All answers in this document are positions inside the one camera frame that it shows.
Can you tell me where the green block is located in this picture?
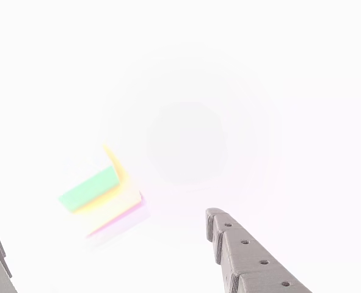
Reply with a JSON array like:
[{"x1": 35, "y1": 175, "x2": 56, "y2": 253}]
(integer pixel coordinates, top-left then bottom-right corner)
[{"x1": 57, "y1": 165, "x2": 122, "y2": 214}]

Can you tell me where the purple block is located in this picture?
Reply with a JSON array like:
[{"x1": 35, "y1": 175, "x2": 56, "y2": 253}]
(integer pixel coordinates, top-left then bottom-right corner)
[{"x1": 84, "y1": 190, "x2": 152, "y2": 245}]

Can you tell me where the orange block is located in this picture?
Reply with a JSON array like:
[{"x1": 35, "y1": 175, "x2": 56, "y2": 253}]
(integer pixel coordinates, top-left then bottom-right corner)
[{"x1": 73, "y1": 143, "x2": 144, "y2": 231}]

